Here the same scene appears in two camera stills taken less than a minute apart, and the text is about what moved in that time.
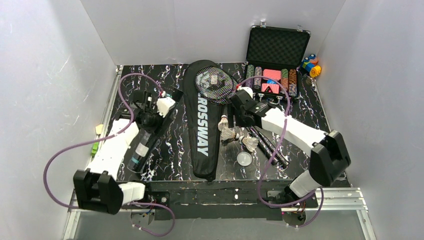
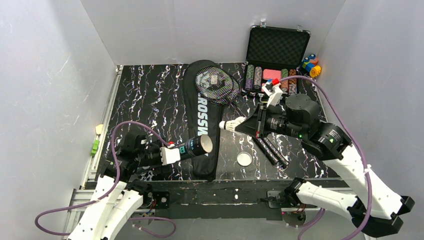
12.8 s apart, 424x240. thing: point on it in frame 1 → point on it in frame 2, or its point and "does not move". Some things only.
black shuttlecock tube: (148, 138) → (195, 146)
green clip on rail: (94, 148) does not move
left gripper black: (142, 100) → (154, 156)
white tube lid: (244, 158) does not move
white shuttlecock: (226, 134) → (231, 125)
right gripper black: (240, 100) → (260, 120)
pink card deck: (274, 74) does not move
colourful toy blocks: (309, 65) does not move
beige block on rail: (99, 128) does not move
